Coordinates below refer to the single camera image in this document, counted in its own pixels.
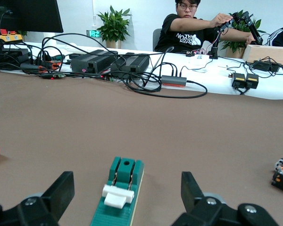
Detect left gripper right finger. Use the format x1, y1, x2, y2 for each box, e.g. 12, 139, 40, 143
171, 171, 280, 226

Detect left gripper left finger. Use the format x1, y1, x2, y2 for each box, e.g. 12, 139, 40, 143
0, 171, 75, 226

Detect green load switch white handle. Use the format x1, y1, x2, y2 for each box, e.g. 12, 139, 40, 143
89, 156, 146, 226

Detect black leader arm device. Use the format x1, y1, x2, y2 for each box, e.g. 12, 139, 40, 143
209, 9, 264, 59

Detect person left forearm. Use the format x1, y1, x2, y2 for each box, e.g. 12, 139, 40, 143
219, 30, 250, 43

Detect person right forearm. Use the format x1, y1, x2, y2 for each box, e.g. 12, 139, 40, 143
192, 16, 215, 30

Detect person left hand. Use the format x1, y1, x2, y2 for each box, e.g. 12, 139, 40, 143
246, 34, 257, 46

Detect person right hand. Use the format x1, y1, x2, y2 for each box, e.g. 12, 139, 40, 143
212, 13, 233, 26

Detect small black yellow box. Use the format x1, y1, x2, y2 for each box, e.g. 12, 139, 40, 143
231, 72, 248, 89
246, 73, 259, 90

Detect grey usb hub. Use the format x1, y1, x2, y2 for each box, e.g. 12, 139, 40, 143
161, 75, 188, 88

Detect orange black hand tool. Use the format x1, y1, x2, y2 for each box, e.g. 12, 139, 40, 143
35, 58, 62, 73

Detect black power adapter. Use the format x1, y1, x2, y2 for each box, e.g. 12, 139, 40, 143
252, 60, 281, 73

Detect black power supply box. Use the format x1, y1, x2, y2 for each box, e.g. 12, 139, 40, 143
70, 49, 118, 74
110, 52, 150, 79

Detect potted plant tan pot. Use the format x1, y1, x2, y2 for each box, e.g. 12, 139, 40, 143
220, 9, 266, 59

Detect light wooden box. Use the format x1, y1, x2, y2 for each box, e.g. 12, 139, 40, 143
242, 44, 283, 66

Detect yellow emergency stop box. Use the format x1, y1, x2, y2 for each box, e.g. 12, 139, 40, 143
0, 29, 24, 45

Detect person in black t-shirt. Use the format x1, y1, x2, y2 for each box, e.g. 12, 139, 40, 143
154, 0, 212, 53

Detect grey office chair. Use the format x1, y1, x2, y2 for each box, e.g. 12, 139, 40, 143
152, 28, 163, 52

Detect green exit sign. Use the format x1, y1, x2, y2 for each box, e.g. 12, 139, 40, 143
86, 29, 101, 39

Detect black white striped jacket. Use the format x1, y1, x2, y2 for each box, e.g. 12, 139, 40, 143
268, 22, 283, 48

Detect black computer monitor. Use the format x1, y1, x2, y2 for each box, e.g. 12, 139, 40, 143
0, 0, 64, 33

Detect potted plant gold pot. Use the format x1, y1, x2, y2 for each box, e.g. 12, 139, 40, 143
97, 5, 133, 49

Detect long black hub cable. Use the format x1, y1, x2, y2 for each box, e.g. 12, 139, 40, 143
121, 46, 208, 99

